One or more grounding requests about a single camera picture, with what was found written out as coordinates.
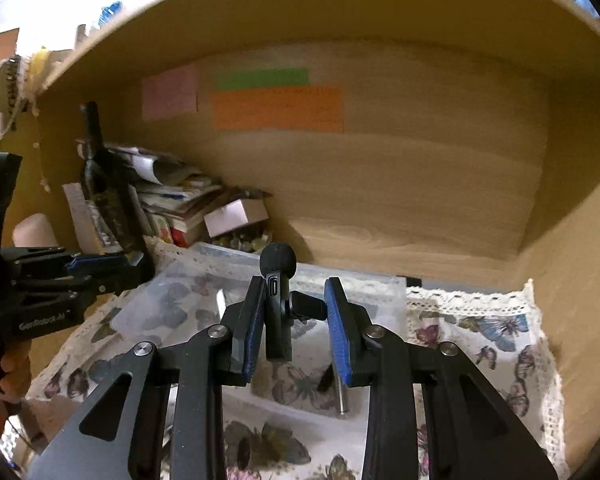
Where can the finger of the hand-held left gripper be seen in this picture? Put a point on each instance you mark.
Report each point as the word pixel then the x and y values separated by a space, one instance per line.
pixel 97 263
pixel 107 288

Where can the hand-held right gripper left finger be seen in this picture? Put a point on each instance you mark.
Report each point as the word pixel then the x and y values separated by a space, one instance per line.
pixel 250 332

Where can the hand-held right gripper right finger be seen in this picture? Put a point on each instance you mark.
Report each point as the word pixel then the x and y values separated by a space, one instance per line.
pixel 338 332

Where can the black bottle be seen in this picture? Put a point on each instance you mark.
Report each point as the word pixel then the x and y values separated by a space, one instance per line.
pixel 110 195

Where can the clear plastic container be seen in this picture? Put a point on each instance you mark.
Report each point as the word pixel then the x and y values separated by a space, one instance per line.
pixel 200 280

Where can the person's left hand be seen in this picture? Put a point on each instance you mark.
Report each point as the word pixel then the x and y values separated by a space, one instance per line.
pixel 15 372

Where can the metal pin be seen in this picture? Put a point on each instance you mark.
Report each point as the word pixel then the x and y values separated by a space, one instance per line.
pixel 342 395

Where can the stack of books and papers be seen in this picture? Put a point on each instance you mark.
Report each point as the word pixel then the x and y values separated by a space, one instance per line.
pixel 175 200

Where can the small cardboard box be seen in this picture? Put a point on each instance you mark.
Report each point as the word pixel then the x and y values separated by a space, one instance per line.
pixel 235 217

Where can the butterfly printed lace cloth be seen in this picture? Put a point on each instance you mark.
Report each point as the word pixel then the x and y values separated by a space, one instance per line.
pixel 480 332

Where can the wooden shelf cabinet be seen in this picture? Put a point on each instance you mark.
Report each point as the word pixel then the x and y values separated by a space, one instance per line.
pixel 405 175

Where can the pink sticky note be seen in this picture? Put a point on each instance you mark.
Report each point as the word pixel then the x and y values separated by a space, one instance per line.
pixel 170 92

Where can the hanging brush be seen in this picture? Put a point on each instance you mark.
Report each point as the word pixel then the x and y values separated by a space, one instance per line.
pixel 11 85

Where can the orange sticky note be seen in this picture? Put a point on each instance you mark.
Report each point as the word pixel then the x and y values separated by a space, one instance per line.
pixel 277 109

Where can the green sticky note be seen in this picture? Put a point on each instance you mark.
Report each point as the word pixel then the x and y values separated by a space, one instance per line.
pixel 262 78

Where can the blue item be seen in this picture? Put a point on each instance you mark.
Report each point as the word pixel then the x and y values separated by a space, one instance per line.
pixel 109 14

